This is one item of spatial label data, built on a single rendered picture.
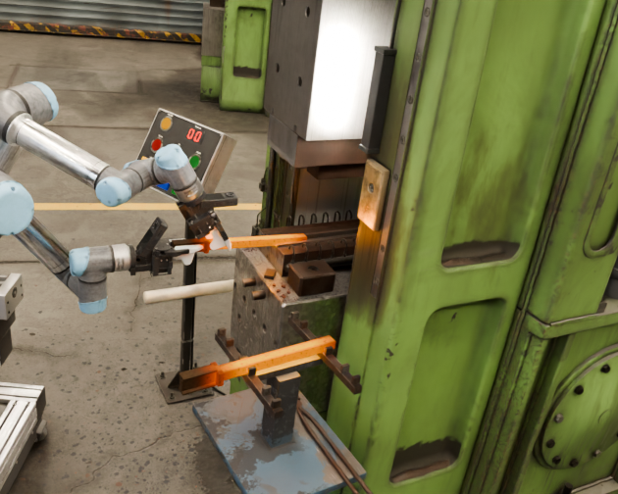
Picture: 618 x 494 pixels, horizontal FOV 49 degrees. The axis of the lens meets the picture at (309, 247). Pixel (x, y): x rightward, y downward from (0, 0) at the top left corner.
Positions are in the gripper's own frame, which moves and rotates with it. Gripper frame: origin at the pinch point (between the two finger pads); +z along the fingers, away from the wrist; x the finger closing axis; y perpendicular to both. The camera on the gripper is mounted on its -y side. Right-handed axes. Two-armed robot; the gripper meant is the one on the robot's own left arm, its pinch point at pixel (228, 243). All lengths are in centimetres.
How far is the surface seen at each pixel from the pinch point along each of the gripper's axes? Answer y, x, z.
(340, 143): -41.2, 7.8, -14.1
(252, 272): -2.0, -0.7, 14.8
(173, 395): 48, -51, 86
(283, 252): -12.7, 6.2, 9.2
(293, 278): -10.3, 15.5, 12.3
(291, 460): 17, 59, 25
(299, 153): -28.9, 7.8, -18.3
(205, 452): 46, -17, 89
